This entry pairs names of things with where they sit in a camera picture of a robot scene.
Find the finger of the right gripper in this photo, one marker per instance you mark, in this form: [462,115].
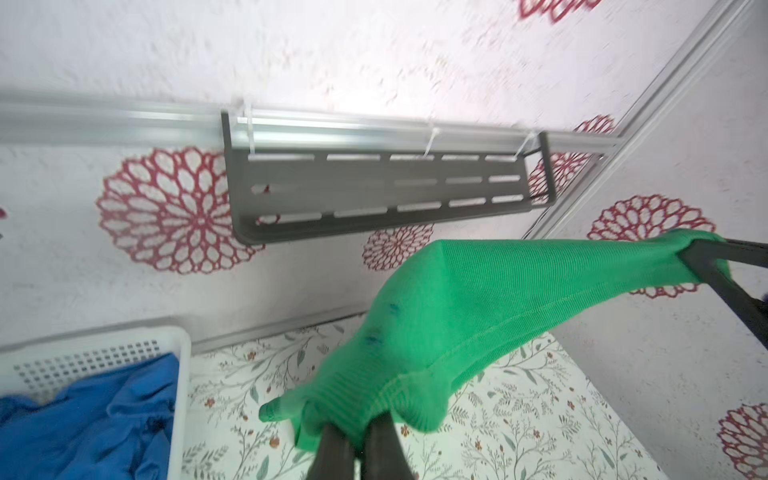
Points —
[709,261]

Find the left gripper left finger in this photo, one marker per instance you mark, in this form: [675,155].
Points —
[335,457]

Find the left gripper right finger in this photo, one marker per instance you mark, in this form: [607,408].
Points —
[382,456]

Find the green tank top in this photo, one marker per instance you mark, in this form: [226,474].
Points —
[454,308]

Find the blue tank top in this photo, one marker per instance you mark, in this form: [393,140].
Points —
[114,425]

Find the white plastic basket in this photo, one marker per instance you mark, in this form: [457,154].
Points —
[42,369]

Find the grey slotted wall shelf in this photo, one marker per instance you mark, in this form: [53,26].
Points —
[300,182]

